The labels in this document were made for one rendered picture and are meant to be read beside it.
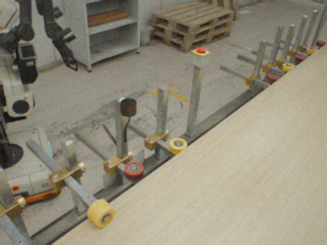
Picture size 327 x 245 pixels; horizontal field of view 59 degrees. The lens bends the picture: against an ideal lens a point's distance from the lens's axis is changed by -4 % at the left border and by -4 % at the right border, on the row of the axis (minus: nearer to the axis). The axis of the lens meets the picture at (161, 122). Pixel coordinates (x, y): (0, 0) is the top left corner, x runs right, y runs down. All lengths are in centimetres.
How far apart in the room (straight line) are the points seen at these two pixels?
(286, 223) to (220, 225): 24
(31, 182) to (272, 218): 157
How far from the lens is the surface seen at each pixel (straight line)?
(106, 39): 455
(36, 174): 219
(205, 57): 147
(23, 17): 168
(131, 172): 122
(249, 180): 128
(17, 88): 198
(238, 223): 113
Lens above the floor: 179
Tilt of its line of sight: 36 degrees down
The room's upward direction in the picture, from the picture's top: 4 degrees clockwise
